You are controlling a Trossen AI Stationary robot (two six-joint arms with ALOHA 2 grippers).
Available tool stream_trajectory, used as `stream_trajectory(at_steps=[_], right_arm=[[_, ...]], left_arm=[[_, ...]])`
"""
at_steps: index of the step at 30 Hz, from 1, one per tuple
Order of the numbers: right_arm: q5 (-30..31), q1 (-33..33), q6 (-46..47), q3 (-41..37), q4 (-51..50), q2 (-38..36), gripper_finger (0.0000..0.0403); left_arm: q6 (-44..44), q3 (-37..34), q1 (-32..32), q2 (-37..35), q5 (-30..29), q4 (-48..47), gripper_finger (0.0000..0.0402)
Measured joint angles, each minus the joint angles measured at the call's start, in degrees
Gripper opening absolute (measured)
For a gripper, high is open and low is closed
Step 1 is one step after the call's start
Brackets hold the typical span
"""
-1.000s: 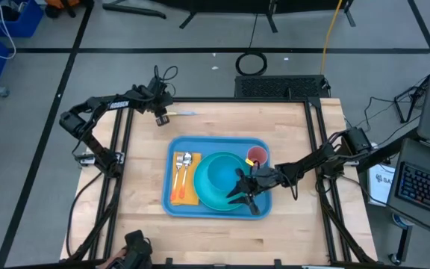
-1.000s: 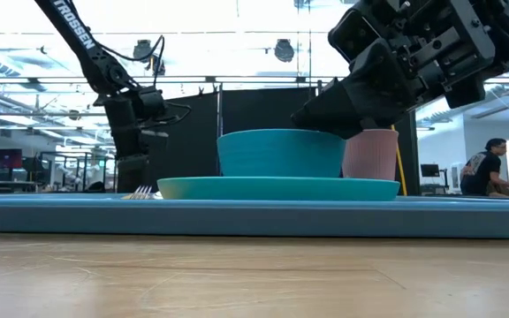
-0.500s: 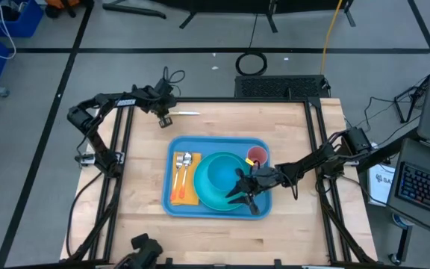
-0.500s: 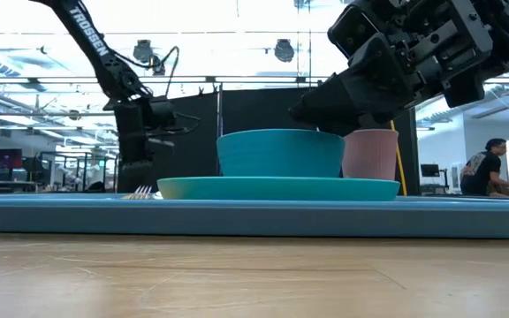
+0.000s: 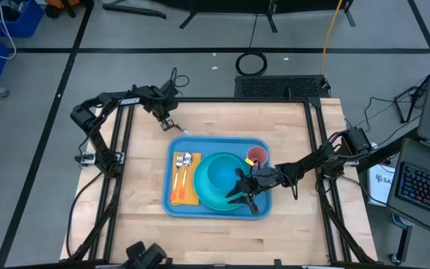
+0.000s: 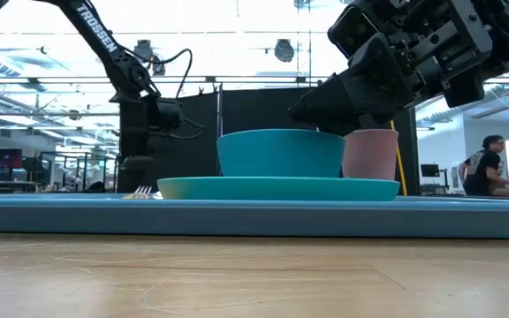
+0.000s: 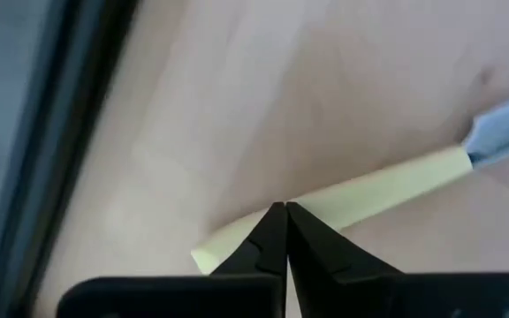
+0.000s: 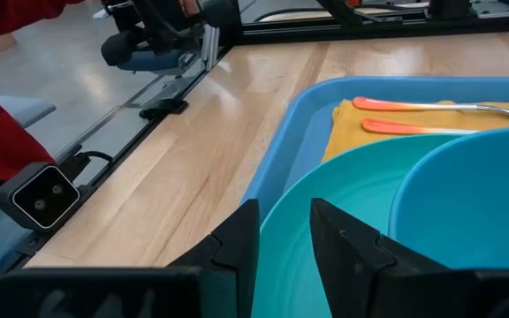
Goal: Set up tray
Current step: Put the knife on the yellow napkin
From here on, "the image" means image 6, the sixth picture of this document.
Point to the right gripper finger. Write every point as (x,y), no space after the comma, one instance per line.
(360,88)
(347,130)

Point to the pink plastic cup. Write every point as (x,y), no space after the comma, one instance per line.
(374,154)

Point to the blue plastic bowl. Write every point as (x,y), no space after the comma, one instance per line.
(281,154)

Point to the teal round plate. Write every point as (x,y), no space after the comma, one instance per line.
(281,190)

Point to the blue plastic tray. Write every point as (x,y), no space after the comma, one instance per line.
(254,221)

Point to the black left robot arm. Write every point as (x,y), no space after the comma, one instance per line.
(100,37)

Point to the round dark hanging fixture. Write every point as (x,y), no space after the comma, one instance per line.
(143,47)
(284,50)

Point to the black partition curtain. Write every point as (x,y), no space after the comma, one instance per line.
(259,110)

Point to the small computer monitor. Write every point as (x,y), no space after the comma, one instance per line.
(430,170)

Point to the person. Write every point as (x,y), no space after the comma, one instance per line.
(480,172)

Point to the dark computer monitor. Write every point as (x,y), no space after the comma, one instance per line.
(7,159)

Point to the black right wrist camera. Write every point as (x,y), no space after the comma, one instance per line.
(351,31)

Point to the long grey horizontal rail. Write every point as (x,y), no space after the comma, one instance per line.
(38,80)

